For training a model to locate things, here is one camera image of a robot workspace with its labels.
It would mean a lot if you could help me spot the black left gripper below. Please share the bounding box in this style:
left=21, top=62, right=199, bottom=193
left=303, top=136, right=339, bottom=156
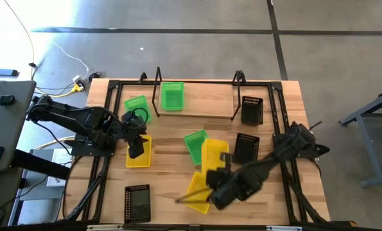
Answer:
left=122, top=110, right=148, bottom=159

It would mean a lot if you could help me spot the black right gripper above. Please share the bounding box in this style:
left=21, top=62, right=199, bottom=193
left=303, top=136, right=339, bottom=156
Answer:
left=206, top=152, right=265, bottom=211

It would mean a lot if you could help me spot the yellow plastic basket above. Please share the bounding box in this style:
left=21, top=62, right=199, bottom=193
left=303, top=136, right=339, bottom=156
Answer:
left=184, top=171, right=213, bottom=215
left=125, top=134, right=153, bottom=169
left=200, top=138, right=230, bottom=180

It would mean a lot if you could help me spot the black plastic basket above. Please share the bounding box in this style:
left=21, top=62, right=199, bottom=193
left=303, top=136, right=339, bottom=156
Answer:
left=233, top=132, right=261, bottom=164
left=240, top=96, right=264, bottom=126
left=124, top=184, right=152, bottom=225

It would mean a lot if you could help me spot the green plastic basket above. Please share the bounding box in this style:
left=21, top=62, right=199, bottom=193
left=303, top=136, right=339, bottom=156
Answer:
left=161, top=81, right=186, bottom=112
left=183, top=129, right=210, bottom=167
left=123, top=95, right=153, bottom=124

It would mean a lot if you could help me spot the black metal shelf leg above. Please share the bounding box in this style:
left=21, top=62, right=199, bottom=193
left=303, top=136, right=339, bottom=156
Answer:
left=230, top=69, right=248, bottom=122

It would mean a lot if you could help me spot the white control box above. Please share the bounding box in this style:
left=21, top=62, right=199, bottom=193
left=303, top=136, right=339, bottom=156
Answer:
left=46, top=148, right=73, bottom=189

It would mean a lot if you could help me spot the black desk support beam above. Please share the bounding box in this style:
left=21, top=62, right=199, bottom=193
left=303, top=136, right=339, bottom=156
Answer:
left=12, top=149, right=71, bottom=180

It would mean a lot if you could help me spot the grey desk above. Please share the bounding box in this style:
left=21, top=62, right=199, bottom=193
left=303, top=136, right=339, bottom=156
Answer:
left=0, top=80, right=37, bottom=174

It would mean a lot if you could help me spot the black computer mouse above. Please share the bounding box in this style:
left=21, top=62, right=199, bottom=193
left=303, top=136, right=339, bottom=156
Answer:
left=0, top=94, right=16, bottom=107

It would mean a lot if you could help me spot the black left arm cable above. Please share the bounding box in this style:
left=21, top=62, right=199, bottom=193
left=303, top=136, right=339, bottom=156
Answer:
left=131, top=107, right=150, bottom=129

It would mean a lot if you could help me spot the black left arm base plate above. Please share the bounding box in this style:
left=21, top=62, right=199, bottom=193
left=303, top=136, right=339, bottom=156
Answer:
left=70, top=133, right=116, bottom=158

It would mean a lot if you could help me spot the black metal frame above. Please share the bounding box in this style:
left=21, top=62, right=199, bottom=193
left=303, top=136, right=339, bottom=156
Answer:
left=151, top=66, right=163, bottom=118

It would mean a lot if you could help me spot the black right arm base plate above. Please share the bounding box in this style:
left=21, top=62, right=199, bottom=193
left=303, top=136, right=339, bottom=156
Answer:
left=272, top=132, right=307, bottom=158

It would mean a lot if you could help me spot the black aluminium table frame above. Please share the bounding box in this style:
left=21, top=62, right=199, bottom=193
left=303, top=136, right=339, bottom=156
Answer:
left=58, top=78, right=333, bottom=225

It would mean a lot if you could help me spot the yellow extension cord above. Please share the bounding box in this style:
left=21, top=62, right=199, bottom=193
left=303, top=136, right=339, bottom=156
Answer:
left=36, top=83, right=84, bottom=98

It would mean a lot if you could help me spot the grey metal table frame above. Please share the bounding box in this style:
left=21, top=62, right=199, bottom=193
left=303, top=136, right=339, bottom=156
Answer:
left=339, top=87, right=382, bottom=189

